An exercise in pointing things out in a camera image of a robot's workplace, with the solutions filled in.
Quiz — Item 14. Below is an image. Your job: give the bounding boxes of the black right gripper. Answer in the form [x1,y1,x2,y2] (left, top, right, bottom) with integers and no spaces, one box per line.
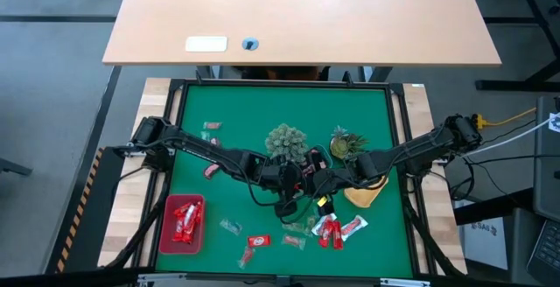
[317,166,364,218]

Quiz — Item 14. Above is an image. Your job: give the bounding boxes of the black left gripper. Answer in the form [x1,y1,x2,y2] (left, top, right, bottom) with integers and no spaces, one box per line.
[262,160,310,219]

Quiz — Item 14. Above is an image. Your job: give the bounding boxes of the red KitKat bar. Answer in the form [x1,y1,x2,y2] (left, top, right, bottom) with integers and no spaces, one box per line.
[331,220,346,252]
[247,234,272,249]
[171,217,187,244]
[183,220,199,245]
[188,200,205,226]
[172,202,194,219]
[318,219,336,249]

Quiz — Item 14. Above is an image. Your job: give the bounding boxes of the white candy wrapper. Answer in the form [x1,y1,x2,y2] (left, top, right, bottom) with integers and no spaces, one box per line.
[310,212,339,236]
[339,214,369,242]

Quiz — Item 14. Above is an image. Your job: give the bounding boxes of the yellow plastic basket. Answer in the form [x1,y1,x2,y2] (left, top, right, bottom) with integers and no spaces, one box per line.
[342,174,390,210]

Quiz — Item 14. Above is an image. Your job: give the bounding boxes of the teal plastic basket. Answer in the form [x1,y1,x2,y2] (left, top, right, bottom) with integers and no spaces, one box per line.
[304,143,334,172]

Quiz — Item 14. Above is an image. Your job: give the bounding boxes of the pale succulent in patterned pot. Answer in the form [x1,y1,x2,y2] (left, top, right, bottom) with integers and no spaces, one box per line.
[264,122,311,165]

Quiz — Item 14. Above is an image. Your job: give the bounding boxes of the mixed succulents in black pot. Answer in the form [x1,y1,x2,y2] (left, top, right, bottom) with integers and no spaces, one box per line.
[328,124,370,161]

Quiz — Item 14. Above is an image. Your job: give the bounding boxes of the green table mat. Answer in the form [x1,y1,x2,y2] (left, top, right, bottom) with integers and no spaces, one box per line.
[155,84,416,279]

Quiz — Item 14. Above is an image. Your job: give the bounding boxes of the red plastic basket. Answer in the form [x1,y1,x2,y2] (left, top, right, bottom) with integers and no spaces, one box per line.
[157,192,207,256]

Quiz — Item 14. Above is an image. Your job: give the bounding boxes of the white printed cardboard box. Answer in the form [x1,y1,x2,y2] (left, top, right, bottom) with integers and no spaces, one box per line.
[462,218,511,271]

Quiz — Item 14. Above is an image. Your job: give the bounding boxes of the white rectangular box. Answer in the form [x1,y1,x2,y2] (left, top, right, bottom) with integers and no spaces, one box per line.
[185,35,229,53]

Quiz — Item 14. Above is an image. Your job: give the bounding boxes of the black mat with hazard stripe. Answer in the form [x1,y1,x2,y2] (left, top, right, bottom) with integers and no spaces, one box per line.
[43,145,132,276]

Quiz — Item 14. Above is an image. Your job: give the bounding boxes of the tan wooden desk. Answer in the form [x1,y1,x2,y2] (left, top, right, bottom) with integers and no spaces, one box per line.
[101,0,503,82]

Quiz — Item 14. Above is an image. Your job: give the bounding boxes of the black keyboard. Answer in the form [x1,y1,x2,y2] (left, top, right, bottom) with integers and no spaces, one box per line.
[526,218,560,286]

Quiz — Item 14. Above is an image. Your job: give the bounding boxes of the grey computer case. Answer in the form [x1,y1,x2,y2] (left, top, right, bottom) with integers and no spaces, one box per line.
[532,95,560,223]

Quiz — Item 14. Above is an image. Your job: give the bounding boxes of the black cable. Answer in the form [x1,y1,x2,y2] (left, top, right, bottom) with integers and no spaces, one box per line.
[242,175,284,208]

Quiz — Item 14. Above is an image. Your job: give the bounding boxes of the red ring candy clear wrapper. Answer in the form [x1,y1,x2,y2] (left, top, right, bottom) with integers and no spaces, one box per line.
[237,246,256,270]

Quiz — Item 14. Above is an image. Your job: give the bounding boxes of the silver frame bracket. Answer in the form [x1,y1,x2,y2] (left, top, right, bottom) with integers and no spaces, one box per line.
[379,276,431,287]
[136,271,188,287]

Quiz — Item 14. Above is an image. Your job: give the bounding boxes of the black aluminium table frame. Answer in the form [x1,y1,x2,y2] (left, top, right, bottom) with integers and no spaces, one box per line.
[130,75,441,287]

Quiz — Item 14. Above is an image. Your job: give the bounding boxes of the yellow power cord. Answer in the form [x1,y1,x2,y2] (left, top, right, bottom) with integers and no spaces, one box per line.
[471,106,538,131]

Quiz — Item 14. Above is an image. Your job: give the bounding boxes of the white cable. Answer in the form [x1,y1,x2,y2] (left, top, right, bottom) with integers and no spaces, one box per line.
[461,117,557,160]

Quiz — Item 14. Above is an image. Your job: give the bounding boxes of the black metal desk frame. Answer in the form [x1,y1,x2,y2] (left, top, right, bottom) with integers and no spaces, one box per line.
[474,0,560,94]

